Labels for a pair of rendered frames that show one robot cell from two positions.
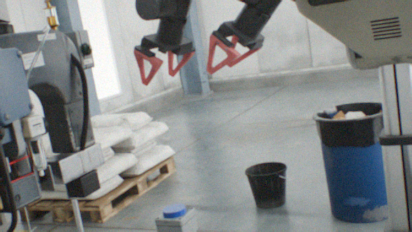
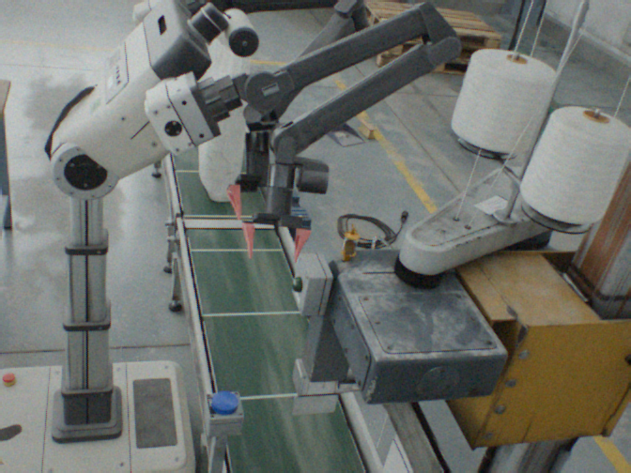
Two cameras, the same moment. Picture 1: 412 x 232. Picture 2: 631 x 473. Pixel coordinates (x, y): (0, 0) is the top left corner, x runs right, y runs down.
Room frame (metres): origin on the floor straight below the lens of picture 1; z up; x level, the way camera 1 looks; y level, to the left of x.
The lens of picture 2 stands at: (1.96, 0.96, 2.03)
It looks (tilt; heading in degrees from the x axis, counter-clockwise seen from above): 32 degrees down; 222
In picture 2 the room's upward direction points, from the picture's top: 11 degrees clockwise
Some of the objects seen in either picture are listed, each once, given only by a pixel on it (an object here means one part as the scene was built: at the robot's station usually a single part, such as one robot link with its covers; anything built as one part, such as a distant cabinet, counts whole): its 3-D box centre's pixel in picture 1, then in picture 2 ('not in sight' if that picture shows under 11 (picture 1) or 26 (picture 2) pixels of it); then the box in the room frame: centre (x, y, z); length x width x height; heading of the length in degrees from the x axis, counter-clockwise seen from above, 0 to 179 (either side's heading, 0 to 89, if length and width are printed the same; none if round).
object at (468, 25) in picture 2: not in sight; (429, 23); (-3.78, -3.20, 0.36); 1.20 x 0.82 x 0.14; 148
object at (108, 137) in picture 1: (91, 140); not in sight; (3.86, 0.93, 0.56); 0.66 x 0.42 x 0.15; 152
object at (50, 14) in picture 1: (51, 16); (349, 243); (1.12, 0.30, 1.37); 0.03 x 0.02 x 0.03; 62
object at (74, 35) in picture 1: (73, 51); (312, 284); (1.18, 0.28, 1.28); 0.08 x 0.05 x 0.09; 62
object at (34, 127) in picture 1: (33, 135); not in sight; (0.93, 0.33, 1.14); 0.05 x 0.04 x 0.16; 152
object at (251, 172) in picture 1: (268, 185); not in sight; (3.34, -0.36, 0.13); 0.30 x 0.30 x 0.26
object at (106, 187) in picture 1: (76, 186); not in sight; (3.90, 1.13, 0.20); 0.66 x 0.44 x 0.12; 62
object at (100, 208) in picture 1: (103, 186); not in sight; (4.22, 0.99, 0.07); 1.20 x 0.82 x 0.14; 154
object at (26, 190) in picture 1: (13, 192); not in sight; (0.94, 0.39, 1.04); 0.08 x 0.06 x 0.05; 152
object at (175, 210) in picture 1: (174, 212); (224, 404); (1.21, 0.12, 0.84); 0.06 x 0.06 x 0.02
